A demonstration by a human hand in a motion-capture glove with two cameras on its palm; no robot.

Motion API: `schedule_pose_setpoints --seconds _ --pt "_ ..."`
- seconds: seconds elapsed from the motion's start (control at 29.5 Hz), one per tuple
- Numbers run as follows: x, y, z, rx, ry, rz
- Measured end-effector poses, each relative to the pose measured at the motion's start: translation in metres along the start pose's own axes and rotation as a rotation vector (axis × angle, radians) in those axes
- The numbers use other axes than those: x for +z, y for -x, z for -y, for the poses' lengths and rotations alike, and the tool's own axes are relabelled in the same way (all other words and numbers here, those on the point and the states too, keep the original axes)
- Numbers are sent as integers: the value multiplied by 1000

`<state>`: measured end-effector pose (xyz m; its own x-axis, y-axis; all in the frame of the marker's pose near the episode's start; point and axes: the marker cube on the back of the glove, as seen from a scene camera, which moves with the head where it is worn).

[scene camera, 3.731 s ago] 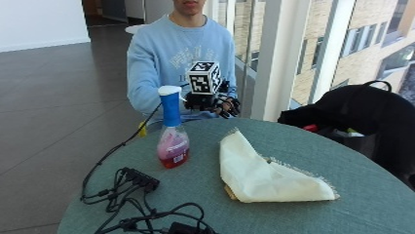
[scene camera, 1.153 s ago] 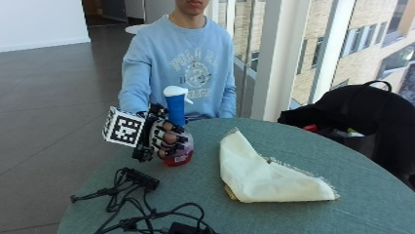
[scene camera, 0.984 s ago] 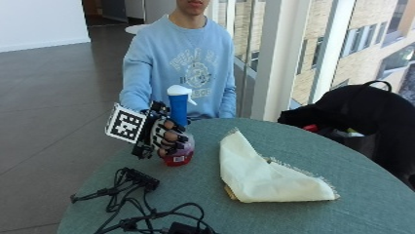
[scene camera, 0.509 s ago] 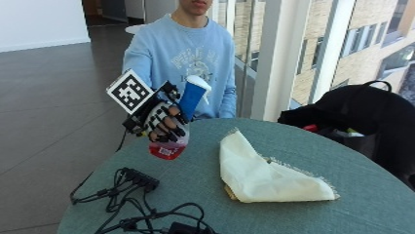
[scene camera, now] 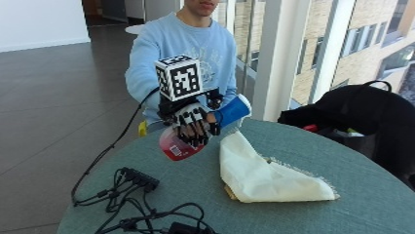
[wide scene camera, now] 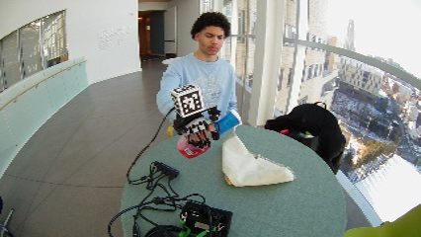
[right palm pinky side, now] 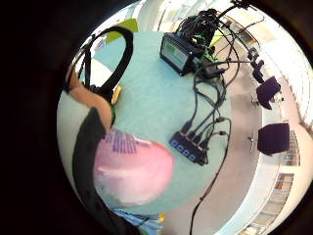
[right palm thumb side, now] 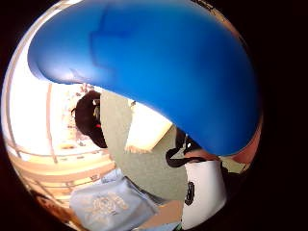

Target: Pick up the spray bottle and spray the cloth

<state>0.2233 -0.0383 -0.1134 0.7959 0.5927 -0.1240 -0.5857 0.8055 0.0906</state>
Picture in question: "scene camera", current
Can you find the yellow chair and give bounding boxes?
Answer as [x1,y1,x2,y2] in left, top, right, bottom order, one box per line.
[138,120,150,138]

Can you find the white cube with black markers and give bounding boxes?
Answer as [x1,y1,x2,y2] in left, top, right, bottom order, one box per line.
[155,54,206,102]

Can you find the black multi-port hub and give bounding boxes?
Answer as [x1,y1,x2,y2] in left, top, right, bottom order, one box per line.
[119,167,162,193]

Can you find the cream cloth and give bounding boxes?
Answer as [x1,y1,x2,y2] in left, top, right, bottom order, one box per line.
[219,129,341,204]

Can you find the tan flat pad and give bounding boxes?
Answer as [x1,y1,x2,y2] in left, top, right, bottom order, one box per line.
[224,185,240,201]

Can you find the red item in bag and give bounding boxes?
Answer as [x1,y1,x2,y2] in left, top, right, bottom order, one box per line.
[301,123,321,133]

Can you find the white window pillar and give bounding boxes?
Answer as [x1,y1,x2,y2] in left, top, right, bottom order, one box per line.
[251,0,313,123]

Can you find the light blue sweatshirt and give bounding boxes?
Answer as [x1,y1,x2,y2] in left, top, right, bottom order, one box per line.
[126,11,239,126]

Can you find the black power adapter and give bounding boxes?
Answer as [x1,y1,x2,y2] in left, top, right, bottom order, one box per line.
[168,221,209,234]

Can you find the green and white item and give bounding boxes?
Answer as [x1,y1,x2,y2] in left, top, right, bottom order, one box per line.
[344,127,368,138]

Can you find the white round table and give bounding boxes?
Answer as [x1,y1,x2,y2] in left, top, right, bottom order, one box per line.
[124,23,147,36]

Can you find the black bag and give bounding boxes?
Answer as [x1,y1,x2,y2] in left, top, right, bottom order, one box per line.
[277,80,415,191]

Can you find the black glove camera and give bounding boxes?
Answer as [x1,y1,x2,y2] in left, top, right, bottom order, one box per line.
[204,87,227,111]

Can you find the long black glove cable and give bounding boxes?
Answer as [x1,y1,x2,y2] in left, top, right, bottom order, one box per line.
[71,86,162,207]

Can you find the tangled black cables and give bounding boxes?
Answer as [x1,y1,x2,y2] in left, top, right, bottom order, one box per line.
[72,167,220,234]

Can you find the white slanted window post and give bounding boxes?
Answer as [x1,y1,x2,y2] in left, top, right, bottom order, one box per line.
[308,0,358,104]

